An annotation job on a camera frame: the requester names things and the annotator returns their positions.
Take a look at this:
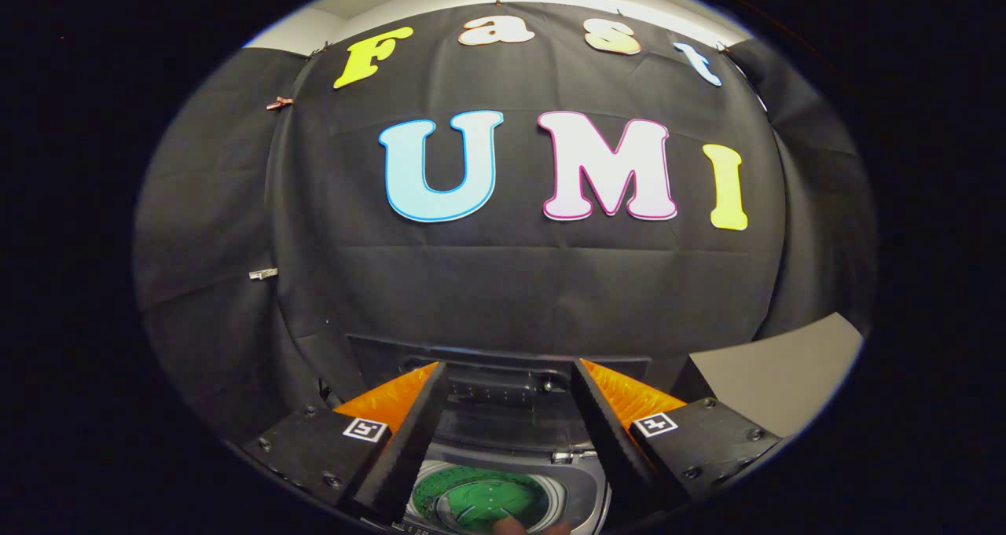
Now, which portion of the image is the black backdrop cloth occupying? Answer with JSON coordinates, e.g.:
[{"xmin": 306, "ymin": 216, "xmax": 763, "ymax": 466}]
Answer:
[{"xmin": 132, "ymin": 1, "xmax": 879, "ymax": 449}]

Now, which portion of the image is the green polo shirt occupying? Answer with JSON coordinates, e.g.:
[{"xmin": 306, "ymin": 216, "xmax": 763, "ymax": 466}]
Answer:
[{"xmin": 414, "ymin": 466, "xmax": 551, "ymax": 533}]

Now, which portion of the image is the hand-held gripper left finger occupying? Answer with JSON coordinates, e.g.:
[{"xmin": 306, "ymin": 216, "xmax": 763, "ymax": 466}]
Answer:
[{"xmin": 244, "ymin": 361, "xmax": 448, "ymax": 523}]

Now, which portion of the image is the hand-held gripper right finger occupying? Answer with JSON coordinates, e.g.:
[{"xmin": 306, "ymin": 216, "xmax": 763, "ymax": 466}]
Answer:
[{"xmin": 571, "ymin": 358, "xmax": 781, "ymax": 514}]

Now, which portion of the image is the grey cabinet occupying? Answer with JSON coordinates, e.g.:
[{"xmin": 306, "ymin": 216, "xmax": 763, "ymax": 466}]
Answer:
[{"xmin": 690, "ymin": 313, "xmax": 865, "ymax": 439}]

